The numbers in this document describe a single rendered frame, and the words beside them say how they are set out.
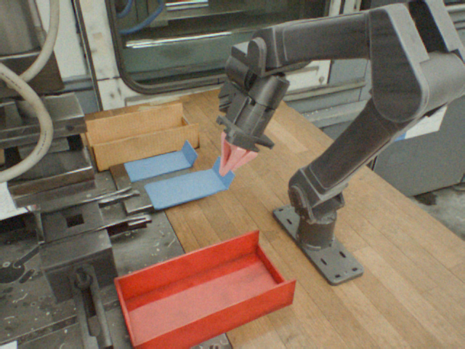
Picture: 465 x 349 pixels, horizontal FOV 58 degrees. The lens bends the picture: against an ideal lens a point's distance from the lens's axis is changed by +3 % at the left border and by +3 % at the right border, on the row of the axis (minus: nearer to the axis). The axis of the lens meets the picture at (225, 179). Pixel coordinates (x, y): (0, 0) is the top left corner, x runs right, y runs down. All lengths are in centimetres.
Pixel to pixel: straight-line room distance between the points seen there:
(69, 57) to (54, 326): 77
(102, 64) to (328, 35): 78
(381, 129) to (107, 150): 60
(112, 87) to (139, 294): 72
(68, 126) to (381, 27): 41
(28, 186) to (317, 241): 47
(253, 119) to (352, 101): 102
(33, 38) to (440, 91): 47
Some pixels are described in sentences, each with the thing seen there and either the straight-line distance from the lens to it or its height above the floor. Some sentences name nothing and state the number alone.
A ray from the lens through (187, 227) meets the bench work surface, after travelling 80.
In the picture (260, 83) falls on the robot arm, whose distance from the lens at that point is 70.
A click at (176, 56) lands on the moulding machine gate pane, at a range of 128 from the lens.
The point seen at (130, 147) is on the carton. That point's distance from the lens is 96.
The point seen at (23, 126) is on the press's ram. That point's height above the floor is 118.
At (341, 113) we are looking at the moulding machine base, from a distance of 166.
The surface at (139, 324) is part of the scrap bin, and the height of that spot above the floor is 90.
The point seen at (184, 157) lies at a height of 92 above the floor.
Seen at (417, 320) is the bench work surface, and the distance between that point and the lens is 73.
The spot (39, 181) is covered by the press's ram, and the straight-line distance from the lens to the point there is 57.
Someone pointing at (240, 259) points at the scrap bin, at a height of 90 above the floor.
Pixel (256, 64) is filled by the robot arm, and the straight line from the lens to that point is 67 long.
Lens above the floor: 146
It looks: 38 degrees down
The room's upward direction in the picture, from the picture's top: straight up
